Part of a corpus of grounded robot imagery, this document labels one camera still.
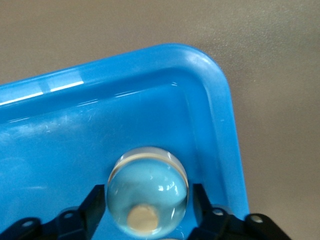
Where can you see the light blue bell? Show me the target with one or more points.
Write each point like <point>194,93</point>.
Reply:
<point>147,185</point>

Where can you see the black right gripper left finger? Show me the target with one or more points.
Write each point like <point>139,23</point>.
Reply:
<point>62,227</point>

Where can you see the blue plastic tray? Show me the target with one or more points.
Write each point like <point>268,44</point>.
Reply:
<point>62,150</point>

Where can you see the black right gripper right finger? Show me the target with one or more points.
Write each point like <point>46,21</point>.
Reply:
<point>225,227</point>

